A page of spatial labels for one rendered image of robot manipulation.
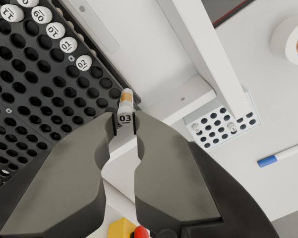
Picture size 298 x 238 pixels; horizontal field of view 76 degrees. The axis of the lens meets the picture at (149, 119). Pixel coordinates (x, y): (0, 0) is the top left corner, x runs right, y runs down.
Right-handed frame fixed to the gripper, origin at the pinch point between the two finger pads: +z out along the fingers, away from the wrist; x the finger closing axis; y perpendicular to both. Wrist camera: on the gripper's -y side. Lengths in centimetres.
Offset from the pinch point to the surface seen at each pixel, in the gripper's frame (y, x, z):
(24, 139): 7.0, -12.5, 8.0
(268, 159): 25.6, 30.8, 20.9
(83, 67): -1.4, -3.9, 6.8
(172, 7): -6.0, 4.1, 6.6
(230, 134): 15.9, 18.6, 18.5
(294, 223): 198, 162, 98
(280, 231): 211, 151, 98
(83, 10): -5.9, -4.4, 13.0
